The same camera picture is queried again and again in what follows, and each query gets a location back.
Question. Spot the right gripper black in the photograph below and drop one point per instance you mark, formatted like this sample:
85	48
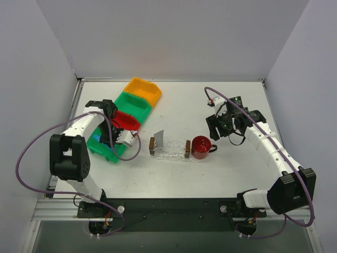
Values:
214	125

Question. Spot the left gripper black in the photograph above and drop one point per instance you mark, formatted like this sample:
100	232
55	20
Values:
110	136

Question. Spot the blue toothpaste box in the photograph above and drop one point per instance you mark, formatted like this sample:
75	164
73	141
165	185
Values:
96	137

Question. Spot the red cup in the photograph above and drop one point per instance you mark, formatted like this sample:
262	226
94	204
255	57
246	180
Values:
201	146

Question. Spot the white toothpaste tube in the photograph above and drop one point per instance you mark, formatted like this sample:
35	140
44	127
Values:
159	139

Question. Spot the clear glass tray wooden handles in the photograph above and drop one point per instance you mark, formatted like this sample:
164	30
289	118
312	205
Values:
172	150

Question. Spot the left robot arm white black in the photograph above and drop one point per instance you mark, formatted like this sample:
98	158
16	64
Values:
68	154

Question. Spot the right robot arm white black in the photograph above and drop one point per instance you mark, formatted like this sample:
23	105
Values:
294	185

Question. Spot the green plastic bin lower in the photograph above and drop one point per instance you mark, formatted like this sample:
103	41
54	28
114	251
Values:
97	148

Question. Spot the green plastic bin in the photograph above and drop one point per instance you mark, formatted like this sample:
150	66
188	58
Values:
133	105
97	148

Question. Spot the red plastic bin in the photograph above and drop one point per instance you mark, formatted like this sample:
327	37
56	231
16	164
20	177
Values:
125	121

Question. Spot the green plastic bin upper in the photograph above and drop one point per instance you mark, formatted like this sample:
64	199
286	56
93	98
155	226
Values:
133	105

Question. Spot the yellow plastic bin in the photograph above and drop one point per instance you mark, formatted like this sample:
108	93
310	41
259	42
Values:
145	90

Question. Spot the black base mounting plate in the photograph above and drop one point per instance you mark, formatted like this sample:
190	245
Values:
168	215

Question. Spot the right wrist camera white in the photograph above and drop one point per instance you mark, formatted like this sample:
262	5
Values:
219	105

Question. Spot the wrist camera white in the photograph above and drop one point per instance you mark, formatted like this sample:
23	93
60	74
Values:
126	137
219	105

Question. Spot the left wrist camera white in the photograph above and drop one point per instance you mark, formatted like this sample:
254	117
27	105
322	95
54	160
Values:
126	137

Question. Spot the aluminium frame rail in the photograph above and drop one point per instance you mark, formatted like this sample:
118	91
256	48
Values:
64	210

